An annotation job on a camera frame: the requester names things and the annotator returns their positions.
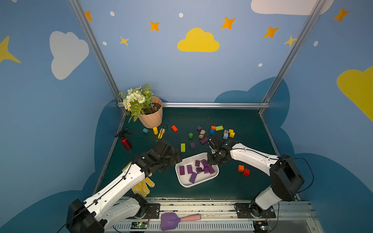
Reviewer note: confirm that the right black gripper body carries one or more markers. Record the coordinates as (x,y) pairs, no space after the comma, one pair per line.
(217,148)

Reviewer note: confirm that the yellow work glove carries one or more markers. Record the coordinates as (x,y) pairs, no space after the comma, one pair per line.
(143,187)

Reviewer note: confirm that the red cube right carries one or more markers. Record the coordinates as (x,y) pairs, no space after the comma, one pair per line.
(246,172)

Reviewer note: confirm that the tan wooden brick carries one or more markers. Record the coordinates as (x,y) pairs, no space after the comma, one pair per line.
(202,134)

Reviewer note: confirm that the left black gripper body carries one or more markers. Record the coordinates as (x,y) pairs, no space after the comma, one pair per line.
(168,150)

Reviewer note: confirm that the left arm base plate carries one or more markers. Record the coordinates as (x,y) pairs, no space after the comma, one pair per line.
(151,210)

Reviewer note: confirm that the purple brick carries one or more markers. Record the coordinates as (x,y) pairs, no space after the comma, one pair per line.
(193,177)
(204,141)
(189,169)
(182,170)

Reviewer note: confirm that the small yellow block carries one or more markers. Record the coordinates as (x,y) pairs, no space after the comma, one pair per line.
(161,133)

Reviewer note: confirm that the purple arch block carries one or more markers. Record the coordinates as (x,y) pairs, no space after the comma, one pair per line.
(204,163)

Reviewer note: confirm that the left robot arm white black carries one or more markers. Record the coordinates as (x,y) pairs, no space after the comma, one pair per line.
(100,211)

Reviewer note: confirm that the lime green tall brick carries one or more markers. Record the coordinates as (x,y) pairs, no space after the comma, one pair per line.
(183,147)

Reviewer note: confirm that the red spray bottle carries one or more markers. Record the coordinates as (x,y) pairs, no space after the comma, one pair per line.
(124,139)

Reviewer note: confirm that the white plastic storage bin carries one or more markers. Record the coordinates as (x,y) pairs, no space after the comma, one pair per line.
(195,170)

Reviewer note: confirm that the dark purple block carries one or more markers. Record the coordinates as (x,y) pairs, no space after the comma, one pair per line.
(199,170)

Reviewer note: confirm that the yellow notched block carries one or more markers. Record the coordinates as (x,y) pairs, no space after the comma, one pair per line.
(231,133)

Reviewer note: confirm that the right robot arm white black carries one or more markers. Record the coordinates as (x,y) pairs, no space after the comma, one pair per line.
(286,178)

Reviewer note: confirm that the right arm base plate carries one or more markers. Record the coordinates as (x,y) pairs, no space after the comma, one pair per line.
(248,210)

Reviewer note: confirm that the potted plant terracotta pot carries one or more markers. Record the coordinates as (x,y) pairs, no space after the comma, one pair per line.
(140,104)

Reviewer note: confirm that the purple toy shovel pink handle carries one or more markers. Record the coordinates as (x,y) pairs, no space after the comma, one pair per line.
(170,221)

